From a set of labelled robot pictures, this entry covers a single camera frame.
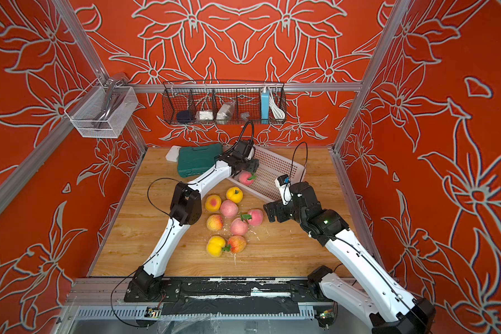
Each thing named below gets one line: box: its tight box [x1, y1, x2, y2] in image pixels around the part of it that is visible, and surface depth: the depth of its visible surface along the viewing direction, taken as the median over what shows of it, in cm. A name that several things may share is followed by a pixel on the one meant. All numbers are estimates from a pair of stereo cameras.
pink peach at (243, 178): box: [238, 171, 254, 187], surface depth 100 cm
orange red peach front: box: [227, 235, 248, 254], surface depth 81 cm
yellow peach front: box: [205, 235, 227, 258], surface depth 80 cm
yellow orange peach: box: [206, 214, 224, 232], surface depth 87 cm
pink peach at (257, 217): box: [247, 208, 264, 227], surface depth 87 cm
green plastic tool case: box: [177, 143, 223, 179], surface depth 116 cm
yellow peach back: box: [225, 186, 244, 204], surface depth 95 cm
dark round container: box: [176, 109, 191, 124], surface depth 100 cm
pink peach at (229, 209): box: [219, 199, 239, 219], surface depth 90 cm
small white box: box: [165, 145, 182, 163], surface depth 117 cm
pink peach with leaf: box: [230, 217, 249, 236], surface depth 85 cm
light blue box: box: [260, 89, 270, 125], surface depth 90 cm
